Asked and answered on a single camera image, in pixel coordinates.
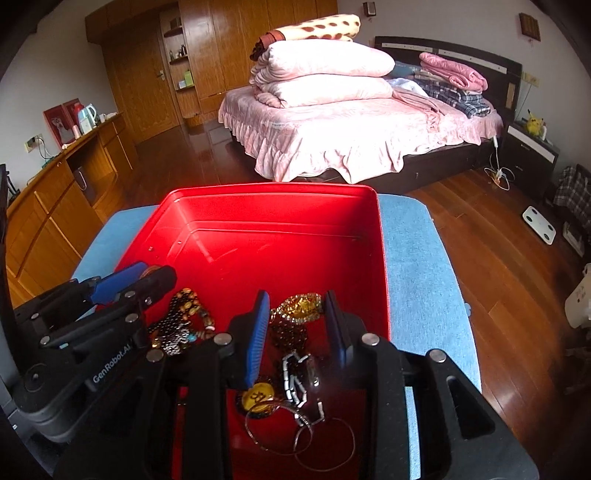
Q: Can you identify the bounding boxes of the gold pendant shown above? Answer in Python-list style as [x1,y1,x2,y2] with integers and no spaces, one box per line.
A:
[270,293,322,325]

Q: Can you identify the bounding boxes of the amber bead necklace with pendant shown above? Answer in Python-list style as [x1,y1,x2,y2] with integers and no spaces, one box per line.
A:
[239,317,310,414]

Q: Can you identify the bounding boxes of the silver metal watch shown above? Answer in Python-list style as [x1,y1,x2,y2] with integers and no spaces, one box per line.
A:
[281,351,325,426]

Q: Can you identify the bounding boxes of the brown wooden bead bracelet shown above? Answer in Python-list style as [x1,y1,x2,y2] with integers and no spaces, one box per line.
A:
[172,287,216,340]

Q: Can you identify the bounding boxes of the silver bangle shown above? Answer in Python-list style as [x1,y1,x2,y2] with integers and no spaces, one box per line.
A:
[245,400,314,456]

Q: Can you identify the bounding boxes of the blue table cloth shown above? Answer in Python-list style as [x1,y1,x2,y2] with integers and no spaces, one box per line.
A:
[72,194,482,479]

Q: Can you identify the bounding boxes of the wooden sideboard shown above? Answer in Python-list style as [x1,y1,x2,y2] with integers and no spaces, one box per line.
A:
[6,114,138,307]

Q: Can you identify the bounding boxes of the red tin box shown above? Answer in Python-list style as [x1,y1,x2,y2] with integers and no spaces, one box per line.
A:
[119,183,406,479]

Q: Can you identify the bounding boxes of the white electric kettle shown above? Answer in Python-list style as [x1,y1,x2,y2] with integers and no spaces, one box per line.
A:
[80,104,97,135]

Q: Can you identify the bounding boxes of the red thermos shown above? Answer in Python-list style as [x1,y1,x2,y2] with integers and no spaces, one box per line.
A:
[72,102,84,128]

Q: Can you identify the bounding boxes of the white bathroom scale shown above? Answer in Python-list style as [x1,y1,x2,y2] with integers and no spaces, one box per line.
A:
[522,206,556,246]

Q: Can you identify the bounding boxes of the stacked pink quilts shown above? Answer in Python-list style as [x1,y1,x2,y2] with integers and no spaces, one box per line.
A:
[249,39,394,109]

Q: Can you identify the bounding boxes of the wooden wardrobe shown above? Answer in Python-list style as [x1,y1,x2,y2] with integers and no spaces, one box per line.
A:
[85,1,338,143]

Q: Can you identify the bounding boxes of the bed with pink cover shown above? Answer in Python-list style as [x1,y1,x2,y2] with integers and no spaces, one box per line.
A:
[218,36,522,193]

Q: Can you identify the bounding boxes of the black nightstand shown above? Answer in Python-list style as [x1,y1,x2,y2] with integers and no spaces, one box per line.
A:
[499,122,559,201]

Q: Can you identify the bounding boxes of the folded plaid clothes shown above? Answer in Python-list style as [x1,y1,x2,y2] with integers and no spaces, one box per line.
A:
[414,77,493,118]

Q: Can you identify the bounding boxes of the plaid bag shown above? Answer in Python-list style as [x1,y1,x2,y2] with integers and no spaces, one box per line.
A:
[553,164,591,230]

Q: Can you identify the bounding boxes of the yellow pikachu plush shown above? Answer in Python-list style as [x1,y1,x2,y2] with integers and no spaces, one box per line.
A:
[526,111,546,139]

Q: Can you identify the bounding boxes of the folded pink clothes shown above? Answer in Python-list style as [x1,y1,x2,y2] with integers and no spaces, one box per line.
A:
[419,52,488,93]

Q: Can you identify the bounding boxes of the spotted folded blanket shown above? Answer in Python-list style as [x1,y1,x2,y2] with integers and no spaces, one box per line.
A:
[249,14,362,61]

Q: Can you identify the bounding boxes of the red picture frame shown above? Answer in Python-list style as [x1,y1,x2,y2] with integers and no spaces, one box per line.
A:
[43,98,79,148]

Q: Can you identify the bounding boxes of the white power strip cable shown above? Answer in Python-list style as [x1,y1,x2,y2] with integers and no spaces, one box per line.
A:
[483,135,516,192]

